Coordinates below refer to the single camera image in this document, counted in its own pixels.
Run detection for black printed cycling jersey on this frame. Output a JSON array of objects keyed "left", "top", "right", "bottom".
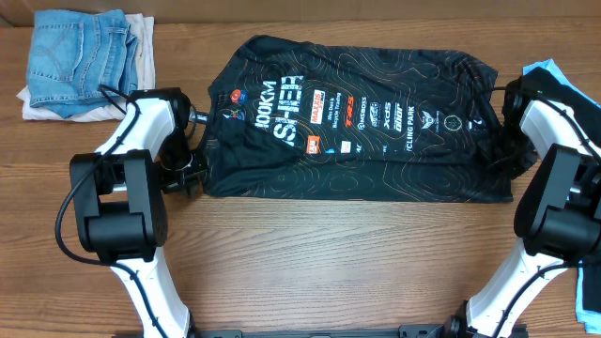
[{"left": 200, "top": 36, "right": 513, "bottom": 203}]

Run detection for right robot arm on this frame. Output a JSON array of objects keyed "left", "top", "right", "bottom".
[{"left": 433, "top": 68, "right": 600, "bottom": 337}]

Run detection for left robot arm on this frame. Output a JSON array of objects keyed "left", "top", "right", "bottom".
[{"left": 55, "top": 87, "right": 202, "bottom": 337}]

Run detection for black and light-blue garment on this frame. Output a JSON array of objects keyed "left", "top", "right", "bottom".
[{"left": 522, "top": 59, "right": 600, "bottom": 335}]

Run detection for folded white cloth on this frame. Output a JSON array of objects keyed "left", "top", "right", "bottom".
[{"left": 18, "top": 13, "right": 156, "bottom": 122}]

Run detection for folded blue jeans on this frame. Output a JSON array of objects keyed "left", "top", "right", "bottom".
[{"left": 26, "top": 9, "right": 138, "bottom": 118}]

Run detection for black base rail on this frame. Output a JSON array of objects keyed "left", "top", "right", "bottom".
[{"left": 191, "top": 324, "right": 443, "bottom": 338}]

